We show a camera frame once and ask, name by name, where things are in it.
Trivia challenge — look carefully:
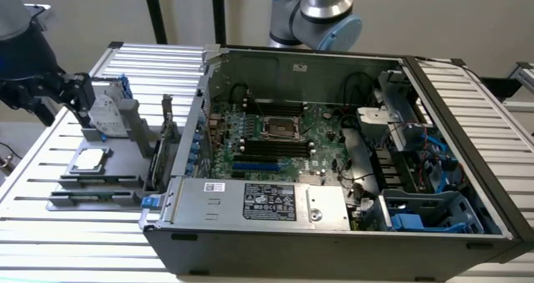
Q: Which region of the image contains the metal slat table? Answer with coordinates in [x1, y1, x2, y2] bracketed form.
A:
[0, 41, 534, 283]

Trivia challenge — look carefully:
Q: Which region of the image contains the blue disk carrier clip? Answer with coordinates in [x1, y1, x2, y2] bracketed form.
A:
[118, 72, 134, 102]

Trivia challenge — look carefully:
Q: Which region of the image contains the short black wire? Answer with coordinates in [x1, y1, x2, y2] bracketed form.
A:
[229, 82, 249, 100]

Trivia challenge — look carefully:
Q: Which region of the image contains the blue fan bracket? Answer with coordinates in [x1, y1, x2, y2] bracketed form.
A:
[424, 129, 461, 194]

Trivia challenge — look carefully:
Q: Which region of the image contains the grey fan shroud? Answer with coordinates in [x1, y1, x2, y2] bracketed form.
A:
[355, 107, 398, 134]

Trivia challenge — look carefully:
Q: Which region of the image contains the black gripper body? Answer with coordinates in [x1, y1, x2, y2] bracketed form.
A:
[0, 29, 68, 109]

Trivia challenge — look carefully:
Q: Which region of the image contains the black expansion slot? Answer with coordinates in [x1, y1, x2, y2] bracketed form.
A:
[233, 155, 279, 162]

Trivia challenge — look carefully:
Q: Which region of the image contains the green RAM stick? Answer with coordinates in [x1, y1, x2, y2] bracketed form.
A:
[48, 191, 144, 205]
[60, 174, 139, 187]

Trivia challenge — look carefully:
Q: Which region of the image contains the green motherboard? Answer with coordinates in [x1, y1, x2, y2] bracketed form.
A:
[203, 98, 365, 199]

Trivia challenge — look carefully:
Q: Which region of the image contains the blue expansion slot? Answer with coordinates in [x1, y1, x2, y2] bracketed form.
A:
[233, 161, 279, 169]

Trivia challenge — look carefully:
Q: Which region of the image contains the open black PC case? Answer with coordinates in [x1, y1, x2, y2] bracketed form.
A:
[139, 44, 534, 277]

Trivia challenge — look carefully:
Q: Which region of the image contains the CPU socket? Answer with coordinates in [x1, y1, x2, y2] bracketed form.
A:
[259, 115, 303, 139]

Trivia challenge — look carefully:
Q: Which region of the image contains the black looped wire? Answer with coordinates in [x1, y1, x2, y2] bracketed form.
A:
[342, 71, 375, 109]

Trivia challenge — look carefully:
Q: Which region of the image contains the silver hard disk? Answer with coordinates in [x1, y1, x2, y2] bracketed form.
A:
[88, 81, 127, 137]

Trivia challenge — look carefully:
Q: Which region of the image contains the blue case latch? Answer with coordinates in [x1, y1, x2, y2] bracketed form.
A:
[140, 194, 162, 209]

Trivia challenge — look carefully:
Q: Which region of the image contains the black stand pole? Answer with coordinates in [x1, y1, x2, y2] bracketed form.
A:
[139, 0, 169, 45]
[210, 0, 229, 46]

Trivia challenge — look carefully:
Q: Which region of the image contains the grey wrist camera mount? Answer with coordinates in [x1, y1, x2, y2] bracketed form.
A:
[23, 3, 58, 31]

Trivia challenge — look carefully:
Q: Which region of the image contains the aluminium side table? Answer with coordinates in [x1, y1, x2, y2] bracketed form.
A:
[500, 61, 534, 112]

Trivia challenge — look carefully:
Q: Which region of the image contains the silver CPU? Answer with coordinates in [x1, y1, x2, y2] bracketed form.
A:
[71, 148, 112, 173]

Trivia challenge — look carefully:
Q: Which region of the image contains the grey parts rack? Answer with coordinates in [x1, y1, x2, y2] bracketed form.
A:
[46, 99, 182, 209]

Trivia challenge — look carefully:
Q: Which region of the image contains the black cable over table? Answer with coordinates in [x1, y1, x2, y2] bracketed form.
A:
[415, 55, 509, 102]

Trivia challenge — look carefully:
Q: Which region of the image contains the silver power supply unit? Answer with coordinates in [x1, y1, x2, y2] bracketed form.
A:
[161, 178, 351, 231]

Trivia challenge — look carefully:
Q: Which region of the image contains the blue plastic disk bay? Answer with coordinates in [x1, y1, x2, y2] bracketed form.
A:
[374, 188, 488, 234]

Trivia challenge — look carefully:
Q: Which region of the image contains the silver chipset heat sink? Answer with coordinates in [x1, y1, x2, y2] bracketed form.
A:
[297, 173, 327, 184]

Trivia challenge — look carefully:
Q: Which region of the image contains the thin black cable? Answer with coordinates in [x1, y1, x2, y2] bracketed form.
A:
[0, 141, 24, 172]

